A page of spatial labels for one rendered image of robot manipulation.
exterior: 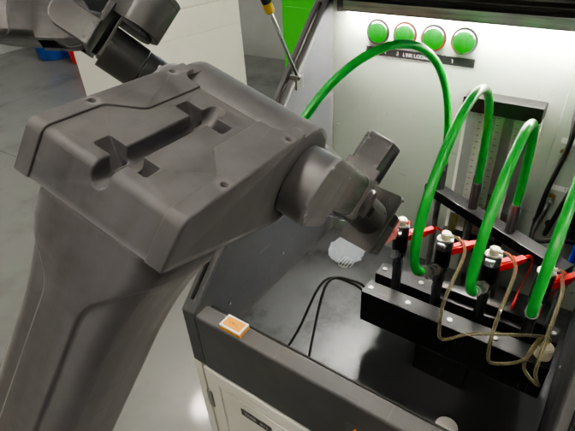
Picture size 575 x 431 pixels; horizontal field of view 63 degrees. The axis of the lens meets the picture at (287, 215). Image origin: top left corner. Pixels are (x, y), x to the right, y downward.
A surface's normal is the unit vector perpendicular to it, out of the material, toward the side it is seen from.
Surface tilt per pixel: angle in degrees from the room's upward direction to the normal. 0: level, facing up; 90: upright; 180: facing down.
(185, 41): 90
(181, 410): 0
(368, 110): 90
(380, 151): 43
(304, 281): 0
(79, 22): 63
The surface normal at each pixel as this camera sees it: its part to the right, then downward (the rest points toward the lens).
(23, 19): 0.30, 0.15
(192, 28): 0.70, 0.38
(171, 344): -0.05, -0.82
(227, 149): 0.27, -0.72
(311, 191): -0.26, -0.01
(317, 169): 0.04, -0.45
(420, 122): -0.57, 0.50
